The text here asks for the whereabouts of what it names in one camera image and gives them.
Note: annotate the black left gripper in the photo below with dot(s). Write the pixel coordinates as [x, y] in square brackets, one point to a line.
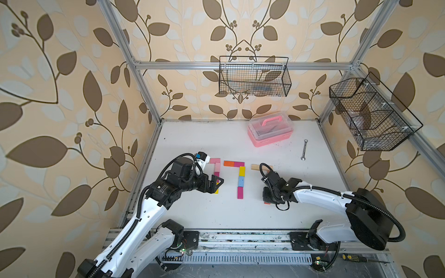
[211, 189]

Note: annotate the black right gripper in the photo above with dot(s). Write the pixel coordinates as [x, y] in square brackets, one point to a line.
[265, 198]

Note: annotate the light pink block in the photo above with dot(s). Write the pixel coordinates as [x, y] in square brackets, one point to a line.
[217, 168]

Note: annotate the orange block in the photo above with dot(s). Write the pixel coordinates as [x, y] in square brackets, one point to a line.
[229, 164]

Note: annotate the magenta slanted block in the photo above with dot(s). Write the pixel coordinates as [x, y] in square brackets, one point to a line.
[240, 193]

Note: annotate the blue block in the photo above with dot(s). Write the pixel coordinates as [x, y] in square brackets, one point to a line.
[241, 181]

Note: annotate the ridged wood block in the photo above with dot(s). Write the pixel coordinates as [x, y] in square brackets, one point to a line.
[255, 167]

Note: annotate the pink plastic storage box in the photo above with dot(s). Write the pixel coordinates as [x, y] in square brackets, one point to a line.
[270, 129]

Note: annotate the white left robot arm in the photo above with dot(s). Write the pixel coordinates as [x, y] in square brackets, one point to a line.
[132, 250]

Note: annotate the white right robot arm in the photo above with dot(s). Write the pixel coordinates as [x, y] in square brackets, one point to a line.
[361, 216]

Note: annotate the silver wrench on table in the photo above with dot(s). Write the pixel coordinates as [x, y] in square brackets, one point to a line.
[303, 158]

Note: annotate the yellow black screwdriver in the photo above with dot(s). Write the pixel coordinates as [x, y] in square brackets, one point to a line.
[361, 259]

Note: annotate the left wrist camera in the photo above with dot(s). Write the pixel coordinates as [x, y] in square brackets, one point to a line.
[202, 159]

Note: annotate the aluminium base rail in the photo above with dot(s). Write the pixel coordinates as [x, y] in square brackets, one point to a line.
[262, 247]

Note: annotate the black wire basket back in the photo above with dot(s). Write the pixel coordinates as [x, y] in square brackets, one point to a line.
[260, 76]

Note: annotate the black wire basket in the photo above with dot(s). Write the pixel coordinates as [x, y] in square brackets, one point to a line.
[377, 118]
[260, 76]

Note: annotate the black wire basket right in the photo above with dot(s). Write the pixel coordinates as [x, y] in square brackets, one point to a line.
[377, 118]

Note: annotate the aluminium frame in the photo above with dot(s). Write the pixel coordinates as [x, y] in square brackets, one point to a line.
[431, 154]

